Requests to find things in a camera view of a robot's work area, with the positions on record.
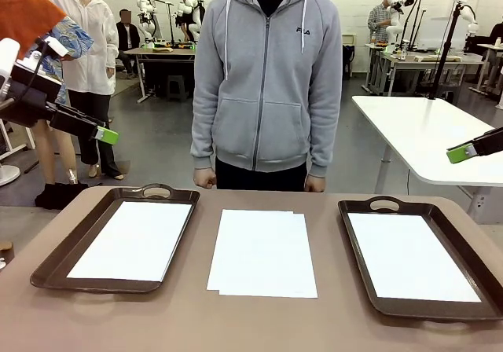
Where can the black tripod pole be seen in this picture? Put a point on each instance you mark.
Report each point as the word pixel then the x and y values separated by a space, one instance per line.
pixel 444 53

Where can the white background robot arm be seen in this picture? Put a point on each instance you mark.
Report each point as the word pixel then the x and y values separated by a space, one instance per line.
pixel 189 6
pixel 145 18
pixel 395 18
pixel 469 16

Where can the white round stand base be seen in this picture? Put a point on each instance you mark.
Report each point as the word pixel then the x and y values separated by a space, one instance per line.
pixel 8 175

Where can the beige box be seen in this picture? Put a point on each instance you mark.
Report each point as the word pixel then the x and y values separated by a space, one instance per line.
pixel 347 39

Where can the black bag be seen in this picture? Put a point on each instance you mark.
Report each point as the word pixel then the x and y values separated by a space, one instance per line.
pixel 346 61

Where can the figure in white jacket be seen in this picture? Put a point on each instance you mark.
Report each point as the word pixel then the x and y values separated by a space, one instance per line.
pixel 90 45

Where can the wooden background work table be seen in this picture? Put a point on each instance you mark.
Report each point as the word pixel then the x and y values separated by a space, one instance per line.
pixel 165 51

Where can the grey sleeved left forearm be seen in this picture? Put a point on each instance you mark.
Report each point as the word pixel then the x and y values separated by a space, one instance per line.
pixel 322 132

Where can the white side table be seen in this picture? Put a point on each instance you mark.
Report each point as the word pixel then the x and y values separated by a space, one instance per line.
pixel 412 132

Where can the grey background work table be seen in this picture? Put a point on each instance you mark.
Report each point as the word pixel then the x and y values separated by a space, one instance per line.
pixel 432 59

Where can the background person in plaid shirt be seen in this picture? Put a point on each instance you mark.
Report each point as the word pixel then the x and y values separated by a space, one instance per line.
pixel 379 18

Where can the black boom stand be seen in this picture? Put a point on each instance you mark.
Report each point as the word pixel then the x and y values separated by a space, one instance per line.
pixel 412 18

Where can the thin black camera stand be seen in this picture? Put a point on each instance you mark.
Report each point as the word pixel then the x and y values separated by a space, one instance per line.
pixel 171 22

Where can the black cloth heap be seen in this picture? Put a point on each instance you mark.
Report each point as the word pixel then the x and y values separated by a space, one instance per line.
pixel 59 196

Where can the person in grey hoodie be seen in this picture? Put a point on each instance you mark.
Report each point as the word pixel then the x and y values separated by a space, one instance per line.
pixel 263 92

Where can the small tan object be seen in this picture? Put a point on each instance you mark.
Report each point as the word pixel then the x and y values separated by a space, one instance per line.
pixel 6 245

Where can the grey plastic stool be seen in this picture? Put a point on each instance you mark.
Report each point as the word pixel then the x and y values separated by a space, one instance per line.
pixel 177 86

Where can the grey sleeved right forearm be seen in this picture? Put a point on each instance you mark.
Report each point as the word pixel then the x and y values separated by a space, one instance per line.
pixel 202 132

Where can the person's right hand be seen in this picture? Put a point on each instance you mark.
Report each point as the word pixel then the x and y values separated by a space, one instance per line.
pixel 204 178

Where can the background person in black jacket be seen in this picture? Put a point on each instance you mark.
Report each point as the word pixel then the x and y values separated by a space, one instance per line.
pixel 127 37

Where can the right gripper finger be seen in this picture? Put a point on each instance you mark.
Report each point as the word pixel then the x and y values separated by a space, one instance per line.
pixel 493 134
pixel 487 147

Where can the brown plastic serving tray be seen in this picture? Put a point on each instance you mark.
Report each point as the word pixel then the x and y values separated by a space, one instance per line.
pixel 432 309
pixel 51 277

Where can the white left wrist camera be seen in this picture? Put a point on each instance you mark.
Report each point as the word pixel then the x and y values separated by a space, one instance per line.
pixel 59 47

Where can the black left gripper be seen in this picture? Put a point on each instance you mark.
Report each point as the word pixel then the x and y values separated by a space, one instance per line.
pixel 31 100

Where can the white A4 paper sheet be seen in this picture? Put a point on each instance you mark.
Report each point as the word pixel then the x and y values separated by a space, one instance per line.
pixel 312 281
pixel 255 250
pixel 408 257
pixel 129 242

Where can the person's left hand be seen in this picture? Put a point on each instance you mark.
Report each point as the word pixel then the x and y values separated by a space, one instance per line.
pixel 314 184

